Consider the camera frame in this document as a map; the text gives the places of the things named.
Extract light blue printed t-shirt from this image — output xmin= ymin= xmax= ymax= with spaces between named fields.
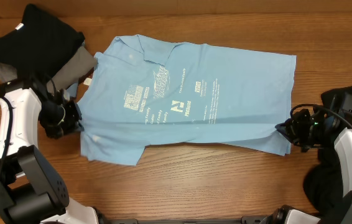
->
xmin=78 ymin=35 xmax=296 ymax=166

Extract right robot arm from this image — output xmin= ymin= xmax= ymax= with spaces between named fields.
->
xmin=260 ymin=89 xmax=352 ymax=223

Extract folded blue shirt under stack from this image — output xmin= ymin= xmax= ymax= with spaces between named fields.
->
xmin=67 ymin=83 xmax=78 ymax=99

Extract folded grey shirt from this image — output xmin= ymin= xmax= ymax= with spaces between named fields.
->
xmin=0 ymin=44 xmax=97 ymax=93

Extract black garment at right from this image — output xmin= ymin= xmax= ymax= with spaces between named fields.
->
xmin=303 ymin=86 xmax=352 ymax=215

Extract folded black shirt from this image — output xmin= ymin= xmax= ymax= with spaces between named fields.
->
xmin=0 ymin=4 xmax=85 ymax=78

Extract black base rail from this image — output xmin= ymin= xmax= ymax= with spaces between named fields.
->
xmin=99 ymin=215 xmax=273 ymax=224

